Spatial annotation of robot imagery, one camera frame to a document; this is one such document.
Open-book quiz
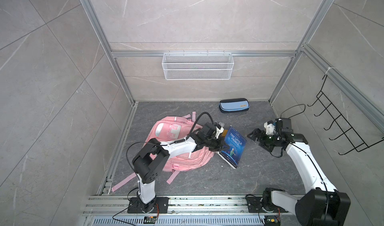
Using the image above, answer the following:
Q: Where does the blue Little Prince book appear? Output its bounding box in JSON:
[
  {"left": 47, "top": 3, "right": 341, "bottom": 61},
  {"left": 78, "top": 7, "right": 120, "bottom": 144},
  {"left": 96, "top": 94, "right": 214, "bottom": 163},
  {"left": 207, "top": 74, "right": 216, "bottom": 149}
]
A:
[{"left": 218, "top": 126, "right": 247, "bottom": 169}]

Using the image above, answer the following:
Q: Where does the blue pencil case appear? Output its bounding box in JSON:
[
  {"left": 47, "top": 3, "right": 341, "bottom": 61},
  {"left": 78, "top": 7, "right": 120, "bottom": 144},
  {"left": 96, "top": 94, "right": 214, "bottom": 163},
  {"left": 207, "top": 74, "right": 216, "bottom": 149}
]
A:
[{"left": 219, "top": 98, "right": 250, "bottom": 114}]

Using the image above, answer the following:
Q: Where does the pink school backpack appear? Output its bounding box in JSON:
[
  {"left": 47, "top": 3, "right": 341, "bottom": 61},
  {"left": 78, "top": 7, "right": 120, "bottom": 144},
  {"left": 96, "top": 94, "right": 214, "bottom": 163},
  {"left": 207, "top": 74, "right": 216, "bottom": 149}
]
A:
[{"left": 112, "top": 114, "right": 224, "bottom": 192}]

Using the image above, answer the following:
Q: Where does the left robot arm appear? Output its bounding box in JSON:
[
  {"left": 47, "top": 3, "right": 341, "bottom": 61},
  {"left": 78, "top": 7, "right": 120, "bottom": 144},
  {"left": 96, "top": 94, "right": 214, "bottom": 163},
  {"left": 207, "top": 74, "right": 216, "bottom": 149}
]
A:
[{"left": 131, "top": 122, "right": 224, "bottom": 206}]

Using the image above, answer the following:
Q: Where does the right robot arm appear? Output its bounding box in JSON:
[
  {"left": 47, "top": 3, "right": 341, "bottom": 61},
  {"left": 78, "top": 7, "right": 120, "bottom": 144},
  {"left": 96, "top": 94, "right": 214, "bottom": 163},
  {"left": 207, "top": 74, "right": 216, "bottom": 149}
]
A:
[{"left": 247, "top": 118, "right": 351, "bottom": 226}]

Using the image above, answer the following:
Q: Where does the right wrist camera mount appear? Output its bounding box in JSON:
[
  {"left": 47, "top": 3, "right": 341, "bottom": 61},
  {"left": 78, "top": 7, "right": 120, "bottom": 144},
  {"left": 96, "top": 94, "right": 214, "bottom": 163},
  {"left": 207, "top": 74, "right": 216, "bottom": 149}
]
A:
[{"left": 264, "top": 121, "right": 276, "bottom": 136}]

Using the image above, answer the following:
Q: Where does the black corrugated cable conduit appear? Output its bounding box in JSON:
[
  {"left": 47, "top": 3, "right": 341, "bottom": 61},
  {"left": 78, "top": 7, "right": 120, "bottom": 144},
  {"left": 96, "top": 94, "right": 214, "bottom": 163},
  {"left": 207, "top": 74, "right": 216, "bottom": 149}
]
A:
[{"left": 185, "top": 111, "right": 215, "bottom": 140}]

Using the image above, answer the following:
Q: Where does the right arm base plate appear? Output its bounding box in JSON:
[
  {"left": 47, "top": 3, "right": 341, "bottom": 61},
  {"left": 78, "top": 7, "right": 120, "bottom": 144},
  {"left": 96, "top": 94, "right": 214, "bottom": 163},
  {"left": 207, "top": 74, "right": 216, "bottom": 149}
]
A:
[{"left": 245, "top": 194, "right": 279, "bottom": 213}]

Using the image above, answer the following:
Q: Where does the black wall hook rack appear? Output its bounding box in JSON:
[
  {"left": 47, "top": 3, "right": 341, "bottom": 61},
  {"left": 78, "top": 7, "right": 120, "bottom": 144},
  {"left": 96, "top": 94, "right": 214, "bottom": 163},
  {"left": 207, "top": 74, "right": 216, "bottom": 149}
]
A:
[{"left": 307, "top": 75, "right": 384, "bottom": 156}]

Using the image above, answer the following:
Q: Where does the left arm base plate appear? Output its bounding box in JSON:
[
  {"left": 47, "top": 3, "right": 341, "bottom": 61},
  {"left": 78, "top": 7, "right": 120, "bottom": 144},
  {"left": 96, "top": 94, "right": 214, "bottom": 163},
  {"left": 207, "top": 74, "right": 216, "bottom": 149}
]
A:
[{"left": 127, "top": 197, "right": 170, "bottom": 214}]

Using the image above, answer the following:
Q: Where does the white wire mesh basket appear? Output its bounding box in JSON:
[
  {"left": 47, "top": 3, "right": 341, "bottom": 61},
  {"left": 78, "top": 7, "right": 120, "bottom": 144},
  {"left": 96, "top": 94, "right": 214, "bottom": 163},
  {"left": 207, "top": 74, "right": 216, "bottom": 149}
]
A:
[{"left": 162, "top": 52, "right": 234, "bottom": 80}]

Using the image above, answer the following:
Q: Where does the aluminium mounting rail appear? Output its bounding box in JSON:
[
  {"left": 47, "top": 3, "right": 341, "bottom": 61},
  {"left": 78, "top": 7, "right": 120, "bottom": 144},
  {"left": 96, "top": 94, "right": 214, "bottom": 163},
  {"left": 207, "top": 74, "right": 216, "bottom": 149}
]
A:
[{"left": 80, "top": 194, "right": 331, "bottom": 217}]

